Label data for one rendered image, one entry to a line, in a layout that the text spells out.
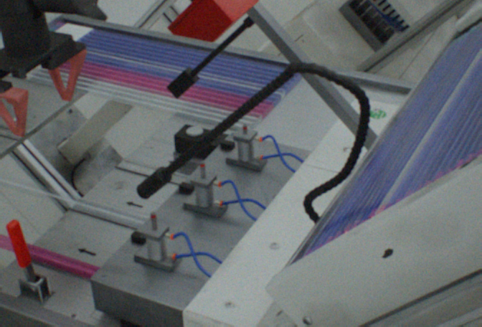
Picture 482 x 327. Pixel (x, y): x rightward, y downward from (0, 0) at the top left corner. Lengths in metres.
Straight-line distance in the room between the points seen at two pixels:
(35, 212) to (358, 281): 1.73
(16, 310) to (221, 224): 0.26
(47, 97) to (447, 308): 0.96
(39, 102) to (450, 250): 0.94
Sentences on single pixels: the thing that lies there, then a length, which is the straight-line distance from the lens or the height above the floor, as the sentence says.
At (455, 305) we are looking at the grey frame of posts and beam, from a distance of 0.70.
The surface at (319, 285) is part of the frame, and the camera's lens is 0.77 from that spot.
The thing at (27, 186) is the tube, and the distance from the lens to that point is 1.28.
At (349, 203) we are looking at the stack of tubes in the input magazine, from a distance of 0.88.
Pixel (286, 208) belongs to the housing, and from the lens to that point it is 1.07.
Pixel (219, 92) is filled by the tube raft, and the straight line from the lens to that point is 1.45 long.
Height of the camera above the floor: 1.97
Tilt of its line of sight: 42 degrees down
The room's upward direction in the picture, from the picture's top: 52 degrees clockwise
